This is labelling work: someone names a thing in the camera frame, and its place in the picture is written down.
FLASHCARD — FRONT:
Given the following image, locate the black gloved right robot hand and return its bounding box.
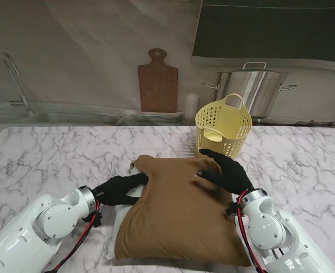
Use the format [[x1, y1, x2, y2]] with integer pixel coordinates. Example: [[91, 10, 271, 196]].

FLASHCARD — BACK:
[[196, 148, 255, 196]]

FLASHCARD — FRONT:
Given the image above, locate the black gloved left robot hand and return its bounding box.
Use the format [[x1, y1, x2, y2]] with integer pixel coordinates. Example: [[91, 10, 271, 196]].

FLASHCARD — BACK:
[[92, 172, 151, 206]]

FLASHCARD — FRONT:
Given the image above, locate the white pillow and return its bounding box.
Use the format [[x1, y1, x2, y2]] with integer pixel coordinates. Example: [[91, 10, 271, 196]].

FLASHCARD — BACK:
[[106, 162, 145, 260]]

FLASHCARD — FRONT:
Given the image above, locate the brown pillowcase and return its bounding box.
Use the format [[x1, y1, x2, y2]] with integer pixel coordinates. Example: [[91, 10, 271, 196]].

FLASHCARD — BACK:
[[114, 155, 252, 267]]

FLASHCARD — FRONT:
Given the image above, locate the yellow perforated laundry basket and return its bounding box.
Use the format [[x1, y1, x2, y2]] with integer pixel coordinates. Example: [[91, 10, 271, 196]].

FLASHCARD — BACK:
[[195, 93, 253, 168]]

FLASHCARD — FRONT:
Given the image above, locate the stack of white plates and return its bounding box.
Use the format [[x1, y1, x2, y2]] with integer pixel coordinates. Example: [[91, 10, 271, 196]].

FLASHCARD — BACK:
[[130, 111, 185, 123]]

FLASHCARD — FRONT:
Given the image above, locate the steel kitchen sink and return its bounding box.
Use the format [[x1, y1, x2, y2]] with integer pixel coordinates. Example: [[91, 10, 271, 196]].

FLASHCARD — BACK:
[[0, 110, 127, 126]]

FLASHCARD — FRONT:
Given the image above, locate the large steel stockpot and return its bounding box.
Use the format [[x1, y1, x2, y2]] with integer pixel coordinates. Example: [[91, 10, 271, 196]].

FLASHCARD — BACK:
[[202, 61, 298, 119]]

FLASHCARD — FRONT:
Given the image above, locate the black stove grate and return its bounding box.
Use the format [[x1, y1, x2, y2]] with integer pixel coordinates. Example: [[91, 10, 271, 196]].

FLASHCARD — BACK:
[[296, 119, 335, 127]]

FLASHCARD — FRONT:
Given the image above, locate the brown wooden cutting board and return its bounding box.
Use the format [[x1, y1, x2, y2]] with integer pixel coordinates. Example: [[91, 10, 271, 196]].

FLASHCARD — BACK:
[[137, 48, 179, 113]]

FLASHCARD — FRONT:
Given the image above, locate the chrome kitchen faucet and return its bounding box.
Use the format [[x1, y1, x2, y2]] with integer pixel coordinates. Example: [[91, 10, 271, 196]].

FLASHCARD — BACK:
[[2, 52, 35, 117]]

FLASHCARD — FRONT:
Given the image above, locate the dark range hood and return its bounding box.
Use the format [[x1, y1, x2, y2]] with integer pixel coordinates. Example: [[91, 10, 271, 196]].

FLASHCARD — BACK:
[[190, 0, 335, 65]]

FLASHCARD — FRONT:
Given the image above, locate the red left arm cable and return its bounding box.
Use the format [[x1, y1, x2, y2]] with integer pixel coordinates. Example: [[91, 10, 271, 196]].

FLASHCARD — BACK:
[[46, 198, 101, 273]]

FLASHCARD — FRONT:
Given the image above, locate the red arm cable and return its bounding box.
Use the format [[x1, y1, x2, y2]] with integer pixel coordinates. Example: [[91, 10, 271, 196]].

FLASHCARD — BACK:
[[46, 198, 101, 273], [237, 192, 267, 273]]

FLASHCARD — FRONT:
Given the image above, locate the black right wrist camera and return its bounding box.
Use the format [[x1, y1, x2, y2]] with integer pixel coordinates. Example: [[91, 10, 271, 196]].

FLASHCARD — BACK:
[[226, 201, 242, 217]]

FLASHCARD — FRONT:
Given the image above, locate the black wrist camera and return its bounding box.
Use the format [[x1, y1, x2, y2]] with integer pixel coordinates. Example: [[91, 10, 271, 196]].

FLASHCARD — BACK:
[[226, 201, 242, 217], [81, 212, 103, 228]]

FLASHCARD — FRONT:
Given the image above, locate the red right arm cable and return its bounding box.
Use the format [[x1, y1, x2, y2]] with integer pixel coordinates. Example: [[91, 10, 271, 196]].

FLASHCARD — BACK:
[[237, 192, 267, 273]]

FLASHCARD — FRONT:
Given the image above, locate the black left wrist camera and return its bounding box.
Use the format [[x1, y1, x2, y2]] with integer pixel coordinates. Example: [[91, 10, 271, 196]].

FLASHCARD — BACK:
[[81, 212, 103, 228]]

